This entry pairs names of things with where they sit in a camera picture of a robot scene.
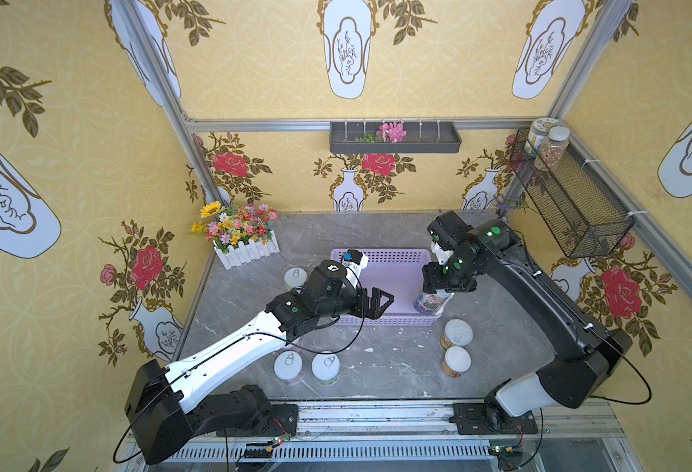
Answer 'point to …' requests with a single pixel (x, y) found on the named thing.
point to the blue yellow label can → (429, 303)
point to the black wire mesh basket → (586, 216)
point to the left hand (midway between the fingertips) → (372, 292)
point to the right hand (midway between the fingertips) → (439, 284)
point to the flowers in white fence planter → (239, 234)
